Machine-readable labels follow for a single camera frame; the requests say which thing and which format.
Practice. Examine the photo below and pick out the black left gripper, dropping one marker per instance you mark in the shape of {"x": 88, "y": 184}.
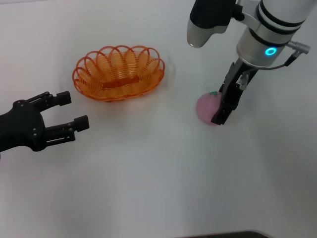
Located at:
{"x": 21, "y": 126}

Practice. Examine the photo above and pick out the dark rounded robot base edge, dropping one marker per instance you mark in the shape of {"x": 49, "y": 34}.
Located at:
{"x": 235, "y": 235}

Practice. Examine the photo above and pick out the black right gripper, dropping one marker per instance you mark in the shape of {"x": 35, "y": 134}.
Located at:
{"x": 232, "y": 89}

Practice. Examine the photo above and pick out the pink plush peach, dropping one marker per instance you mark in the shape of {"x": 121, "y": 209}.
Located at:
{"x": 206, "y": 109}

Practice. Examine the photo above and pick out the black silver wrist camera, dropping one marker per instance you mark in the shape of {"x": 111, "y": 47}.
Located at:
{"x": 205, "y": 15}

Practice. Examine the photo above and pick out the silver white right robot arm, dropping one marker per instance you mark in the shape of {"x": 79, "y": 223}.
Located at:
{"x": 272, "y": 24}

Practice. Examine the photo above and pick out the small grey connector plug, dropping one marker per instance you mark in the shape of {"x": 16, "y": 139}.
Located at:
{"x": 242, "y": 81}

